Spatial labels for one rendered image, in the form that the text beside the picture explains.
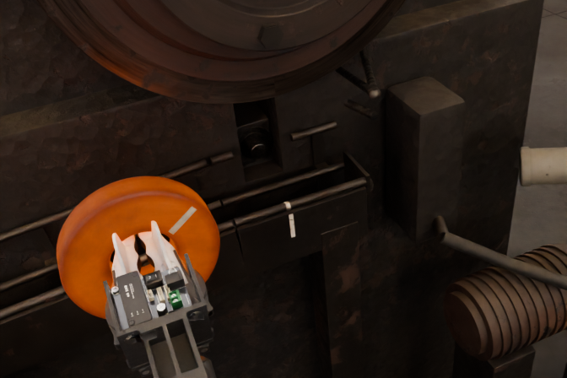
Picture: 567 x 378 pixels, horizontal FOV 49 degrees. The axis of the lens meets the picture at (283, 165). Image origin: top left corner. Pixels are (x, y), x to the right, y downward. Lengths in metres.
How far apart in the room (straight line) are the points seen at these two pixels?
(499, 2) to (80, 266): 0.71
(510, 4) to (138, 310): 0.73
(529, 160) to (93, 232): 0.64
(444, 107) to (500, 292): 0.29
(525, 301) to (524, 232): 0.94
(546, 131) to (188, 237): 1.89
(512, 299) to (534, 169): 0.19
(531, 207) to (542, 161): 1.04
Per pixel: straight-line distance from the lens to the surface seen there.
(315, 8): 0.63
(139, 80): 0.69
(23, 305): 0.84
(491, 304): 0.97
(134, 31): 0.65
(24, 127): 0.82
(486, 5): 1.01
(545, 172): 0.98
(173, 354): 0.48
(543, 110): 2.51
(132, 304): 0.51
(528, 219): 1.97
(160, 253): 0.58
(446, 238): 0.95
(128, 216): 0.60
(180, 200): 0.60
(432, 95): 0.90
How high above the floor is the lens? 1.23
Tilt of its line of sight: 34 degrees down
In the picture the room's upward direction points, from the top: 7 degrees counter-clockwise
